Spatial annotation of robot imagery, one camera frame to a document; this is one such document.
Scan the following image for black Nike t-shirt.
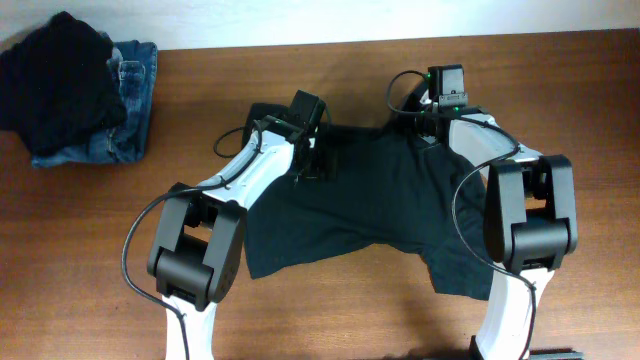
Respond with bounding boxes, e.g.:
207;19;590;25
245;125;493;300

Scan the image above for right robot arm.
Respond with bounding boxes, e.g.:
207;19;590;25
395;86;582;359

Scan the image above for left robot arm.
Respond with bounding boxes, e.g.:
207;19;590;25
147;115;330;359

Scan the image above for folded blue jeans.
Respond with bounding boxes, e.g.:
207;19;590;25
31;40;158;168

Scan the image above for black folded garment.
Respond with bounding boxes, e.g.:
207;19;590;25
1;11;127;156

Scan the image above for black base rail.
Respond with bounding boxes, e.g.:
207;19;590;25
467;335;585;360

